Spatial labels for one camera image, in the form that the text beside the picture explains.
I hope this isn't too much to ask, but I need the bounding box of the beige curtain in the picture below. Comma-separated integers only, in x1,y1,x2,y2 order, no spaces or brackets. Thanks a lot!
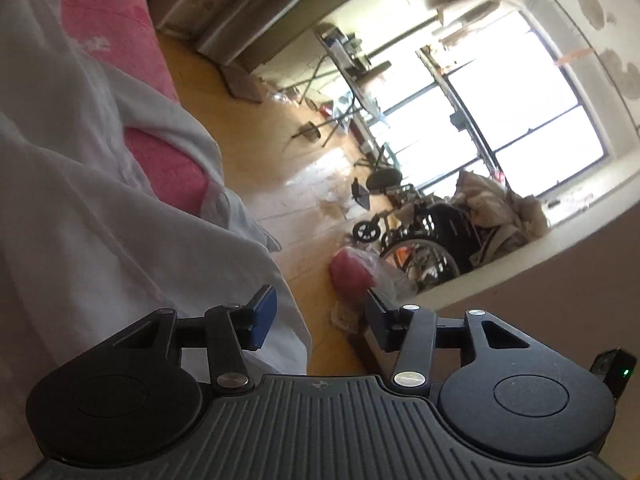
196,0,531,68

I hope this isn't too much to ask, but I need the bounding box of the folding table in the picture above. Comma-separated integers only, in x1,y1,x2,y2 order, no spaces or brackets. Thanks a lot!
314,25,396,148

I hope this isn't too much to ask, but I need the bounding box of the white shirt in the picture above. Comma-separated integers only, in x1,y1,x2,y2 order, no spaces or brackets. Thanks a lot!
0,0,313,466

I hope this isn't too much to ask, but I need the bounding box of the beige bundle pile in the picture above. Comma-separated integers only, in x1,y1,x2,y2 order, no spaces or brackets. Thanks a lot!
452,170,551,261

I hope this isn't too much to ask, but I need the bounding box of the small cardboard tray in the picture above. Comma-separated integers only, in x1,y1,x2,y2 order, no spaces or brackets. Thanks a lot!
330,302,366,333

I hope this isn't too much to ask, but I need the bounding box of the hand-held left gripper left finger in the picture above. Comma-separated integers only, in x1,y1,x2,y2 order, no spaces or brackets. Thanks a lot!
111,284,278,396

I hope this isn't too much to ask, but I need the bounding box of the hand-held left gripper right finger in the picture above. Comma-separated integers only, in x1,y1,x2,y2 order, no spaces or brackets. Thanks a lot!
364,289,533,397

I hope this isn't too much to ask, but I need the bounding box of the cream printed box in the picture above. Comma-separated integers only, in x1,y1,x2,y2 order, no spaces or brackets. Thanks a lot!
155,0,233,38

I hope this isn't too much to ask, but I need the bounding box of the cardboard piece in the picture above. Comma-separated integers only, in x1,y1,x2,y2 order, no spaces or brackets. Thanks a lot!
222,62,263,103

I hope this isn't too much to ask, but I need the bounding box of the grey wheeled chair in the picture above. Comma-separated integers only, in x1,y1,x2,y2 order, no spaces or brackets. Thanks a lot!
350,142,416,246

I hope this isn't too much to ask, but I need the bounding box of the black wheelchair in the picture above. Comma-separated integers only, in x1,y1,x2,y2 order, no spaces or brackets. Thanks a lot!
380,195,483,293

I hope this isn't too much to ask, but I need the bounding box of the pink floral blanket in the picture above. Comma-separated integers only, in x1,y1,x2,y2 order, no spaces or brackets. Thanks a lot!
52,0,211,217

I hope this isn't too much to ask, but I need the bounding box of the red plastic bag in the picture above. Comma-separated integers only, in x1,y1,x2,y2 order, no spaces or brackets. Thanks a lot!
329,247,418,306

